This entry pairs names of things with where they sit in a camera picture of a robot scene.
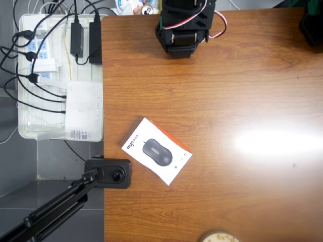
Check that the white orange mouse box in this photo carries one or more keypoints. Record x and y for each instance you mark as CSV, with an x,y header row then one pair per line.
x,y
156,151

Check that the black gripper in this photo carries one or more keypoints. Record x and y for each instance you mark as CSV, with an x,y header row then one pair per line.
x,y
183,39

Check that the black office chair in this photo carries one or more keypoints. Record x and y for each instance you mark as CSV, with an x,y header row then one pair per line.
x,y
281,3

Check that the drink can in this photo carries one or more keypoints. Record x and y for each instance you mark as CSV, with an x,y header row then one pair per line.
x,y
147,10

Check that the white power strip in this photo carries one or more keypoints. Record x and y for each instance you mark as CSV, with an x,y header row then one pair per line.
x,y
41,46

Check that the printed plastic bag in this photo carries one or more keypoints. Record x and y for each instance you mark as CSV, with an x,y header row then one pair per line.
x,y
126,6

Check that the black stand base clamp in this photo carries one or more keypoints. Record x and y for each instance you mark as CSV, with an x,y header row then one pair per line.
x,y
118,174

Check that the round wooden coaster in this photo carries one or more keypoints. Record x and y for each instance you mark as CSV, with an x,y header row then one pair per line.
x,y
219,237

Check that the white charger plug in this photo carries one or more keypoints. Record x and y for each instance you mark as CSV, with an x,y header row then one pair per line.
x,y
45,65

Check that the white router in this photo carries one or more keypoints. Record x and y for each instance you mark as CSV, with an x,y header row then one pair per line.
x,y
83,111

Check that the slim black power adapter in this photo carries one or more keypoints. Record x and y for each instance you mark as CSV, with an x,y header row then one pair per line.
x,y
77,37

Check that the wide black power adapter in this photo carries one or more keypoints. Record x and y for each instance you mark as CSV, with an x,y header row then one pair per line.
x,y
95,43

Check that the black power plug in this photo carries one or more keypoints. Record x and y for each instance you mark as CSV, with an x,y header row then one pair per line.
x,y
25,34
32,78
31,56

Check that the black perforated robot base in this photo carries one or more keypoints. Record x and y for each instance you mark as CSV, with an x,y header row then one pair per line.
x,y
313,27

